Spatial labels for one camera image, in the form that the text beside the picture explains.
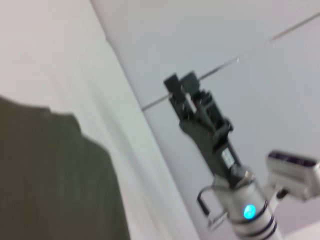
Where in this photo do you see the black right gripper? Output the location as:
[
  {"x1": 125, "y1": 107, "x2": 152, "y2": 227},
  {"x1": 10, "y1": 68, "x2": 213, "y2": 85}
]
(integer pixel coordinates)
[{"x1": 163, "y1": 71, "x2": 247, "y2": 187}]

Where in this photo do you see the dark green FREE t-shirt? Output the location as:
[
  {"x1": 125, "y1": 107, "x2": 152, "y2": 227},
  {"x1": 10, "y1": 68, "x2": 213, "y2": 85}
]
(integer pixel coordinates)
[{"x1": 0, "y1": 96, "x2": 131, "y2": 240}]

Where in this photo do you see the silver right wrist metal post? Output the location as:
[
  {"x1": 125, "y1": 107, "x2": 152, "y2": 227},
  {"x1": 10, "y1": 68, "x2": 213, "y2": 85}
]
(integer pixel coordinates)
[{"x1": 241, "y1": 168, "x2": 256, "y2": 183}]

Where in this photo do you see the thin black cable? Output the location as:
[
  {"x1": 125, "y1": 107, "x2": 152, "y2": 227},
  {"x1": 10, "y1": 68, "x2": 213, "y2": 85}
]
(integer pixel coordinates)
[{"x1": 196, "y1": 184, "x2": 218, "y2": 217}]

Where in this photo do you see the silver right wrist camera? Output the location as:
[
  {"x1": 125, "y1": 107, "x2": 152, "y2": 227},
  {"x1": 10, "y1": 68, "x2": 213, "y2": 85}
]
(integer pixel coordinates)
[{"x1": 264, "y1": 149, "x2": 320, "y2": 202}]

